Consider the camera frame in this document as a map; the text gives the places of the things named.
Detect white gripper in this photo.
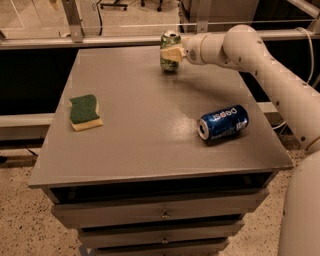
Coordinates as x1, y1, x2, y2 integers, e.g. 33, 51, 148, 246
160, 34, 204, 65

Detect green soda can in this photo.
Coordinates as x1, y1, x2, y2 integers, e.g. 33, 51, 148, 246
160, 30, 181, 72

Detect green and yellow sponge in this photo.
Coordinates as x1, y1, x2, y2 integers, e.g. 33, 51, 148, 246
69, 94, 103, 131

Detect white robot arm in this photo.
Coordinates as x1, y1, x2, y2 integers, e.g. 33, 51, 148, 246
161, 25, 320, 256

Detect blue Pepsi can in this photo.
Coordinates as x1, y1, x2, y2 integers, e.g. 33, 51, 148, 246
197, 105, 249, 141

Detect black office chair base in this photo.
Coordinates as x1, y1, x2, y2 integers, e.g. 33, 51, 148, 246
98, 0, 128, 11

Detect grey drawer cabinet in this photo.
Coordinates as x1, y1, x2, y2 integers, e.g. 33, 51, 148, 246
28, 43, 295, 256

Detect middle grey drawer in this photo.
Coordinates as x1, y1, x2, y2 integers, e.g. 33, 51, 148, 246
79, 220, 244, 248

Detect grey drawer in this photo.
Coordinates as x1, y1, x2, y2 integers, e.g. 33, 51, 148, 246
95, 239, 229, 256
52, 189, 269, 228
79, 220, 244, 248

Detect top grey drawer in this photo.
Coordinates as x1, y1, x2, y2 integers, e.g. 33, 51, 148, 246
52, 189, 269, 228

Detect bottom grey drawer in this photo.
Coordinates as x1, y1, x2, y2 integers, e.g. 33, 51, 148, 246
95, 239, 229, 256

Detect metal railing frame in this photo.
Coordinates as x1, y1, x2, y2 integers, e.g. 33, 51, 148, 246
0, 0, 320, 50

